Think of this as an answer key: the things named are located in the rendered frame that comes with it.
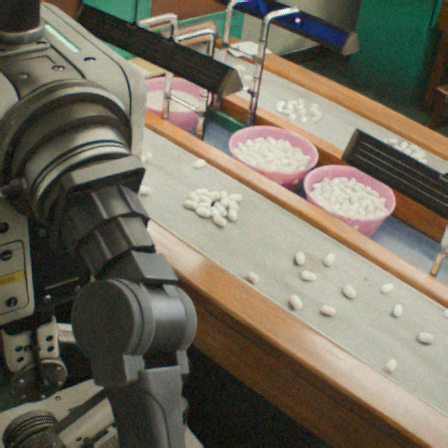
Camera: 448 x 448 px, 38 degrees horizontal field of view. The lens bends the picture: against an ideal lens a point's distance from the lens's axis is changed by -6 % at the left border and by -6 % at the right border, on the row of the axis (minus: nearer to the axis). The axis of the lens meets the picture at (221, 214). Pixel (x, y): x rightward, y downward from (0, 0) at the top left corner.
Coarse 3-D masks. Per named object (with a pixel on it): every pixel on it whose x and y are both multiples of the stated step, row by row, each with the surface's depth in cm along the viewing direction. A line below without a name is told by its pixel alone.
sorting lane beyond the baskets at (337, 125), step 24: (216, 48) 270; (240, 72) 253; (264, 72) 256; (240, 96) 236; (264, 96) 238; (288, 96) 240; (312, 96) 243; (288, 120) 225; (336, 120) 230; (360, 120) 233; (336, 144) 216; (408, 144) 223
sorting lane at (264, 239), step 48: (144, 144) 201; (240, 192) 186; (192, 240) 167; (240, 240) 169; (288, 240) 172; (288, 288) 157; (336, 288) 158; (336, 336) 145; (384, 336) 147; (432, 384) 136
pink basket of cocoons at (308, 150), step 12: (240, 132) 209; (252, 132) 212; (264, 132) 213; (276, 132) 213; (288, 132) 212; (300, 144) 211; (312, 144) 207; (312, 156) 205; (252, 168) 194; (276, 180) 195; (288, 180) 196; (300, 180) 200
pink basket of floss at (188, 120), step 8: (152, 80) 233; (160, 80) 234; (176, 80) 235; (184, 80) 235; (152, 88) 234; (160, 88) 235; (192, 88) 234; (200, 88) 232; (208, 104) 222; (152, 112) 216; (160, 112) 214; (176, 112) 214; (184, 112) 215; (192, 112) 217; (176, 120) 218; (184, 120) 219; (192, 120) 221; (184, 128) 222; (192, 128) 226
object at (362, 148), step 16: (352, 144) 145; (368, 144) 143; (384, 144) 141; (352, 160) 144; (368, 160) 142; (384, 160) 140; (400, 160) 139; (416, 160) 137; (384, 176) 140; (400, 176) 138; (416, 176) 136; (432, 176) 135; (400, 192) 138; (416, 192) 136; (432, 192) 134; (432, 208) 134
